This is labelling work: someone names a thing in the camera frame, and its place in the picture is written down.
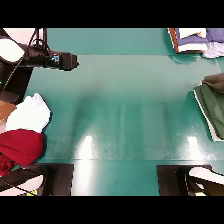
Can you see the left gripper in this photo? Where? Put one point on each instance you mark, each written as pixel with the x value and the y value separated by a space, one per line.
pixel 69 61

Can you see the cream garment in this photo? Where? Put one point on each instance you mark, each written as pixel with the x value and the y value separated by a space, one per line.
pixel 192 32

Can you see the dark green garment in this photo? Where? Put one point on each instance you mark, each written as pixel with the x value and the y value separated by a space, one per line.
pixel 213 111

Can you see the white folded garment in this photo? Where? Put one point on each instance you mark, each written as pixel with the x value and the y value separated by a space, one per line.
pixel 190 48

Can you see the dark blue garment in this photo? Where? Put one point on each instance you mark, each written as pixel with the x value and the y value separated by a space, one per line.
pixel 216 35

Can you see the red garment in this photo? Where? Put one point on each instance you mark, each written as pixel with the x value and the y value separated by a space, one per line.
pixel 21 145

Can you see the brown garment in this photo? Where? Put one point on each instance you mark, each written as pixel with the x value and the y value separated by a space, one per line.
pixel 173 40
pixel 6 110

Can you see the navy garment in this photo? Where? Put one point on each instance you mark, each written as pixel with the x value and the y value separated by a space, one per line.
pixel 195 40

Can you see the olive garment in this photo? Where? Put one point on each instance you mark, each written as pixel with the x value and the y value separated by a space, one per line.
pixel 215 82

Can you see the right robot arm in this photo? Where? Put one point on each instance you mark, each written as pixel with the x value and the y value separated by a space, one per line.
pixel 203 178

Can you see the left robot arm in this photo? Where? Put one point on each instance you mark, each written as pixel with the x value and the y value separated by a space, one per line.
pixel 16 76

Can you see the light blue garment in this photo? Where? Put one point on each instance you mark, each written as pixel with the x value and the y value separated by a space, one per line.
pixel 215 50

